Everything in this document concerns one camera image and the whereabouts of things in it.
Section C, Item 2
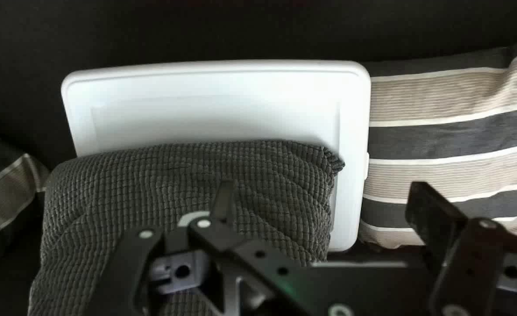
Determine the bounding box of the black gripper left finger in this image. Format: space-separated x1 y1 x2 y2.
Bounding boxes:
178 180 234 227

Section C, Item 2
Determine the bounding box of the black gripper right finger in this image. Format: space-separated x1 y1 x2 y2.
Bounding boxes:
404 180 517 256

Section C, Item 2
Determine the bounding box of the striped pillow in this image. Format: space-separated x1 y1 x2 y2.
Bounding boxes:
0 138 49 257
359 43 517 248

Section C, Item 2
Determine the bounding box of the dark grey waffle pillow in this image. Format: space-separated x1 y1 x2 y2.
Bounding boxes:
28 140 343 316

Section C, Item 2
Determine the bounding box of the dark sofa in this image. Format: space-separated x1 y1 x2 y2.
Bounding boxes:
0 0 517 316

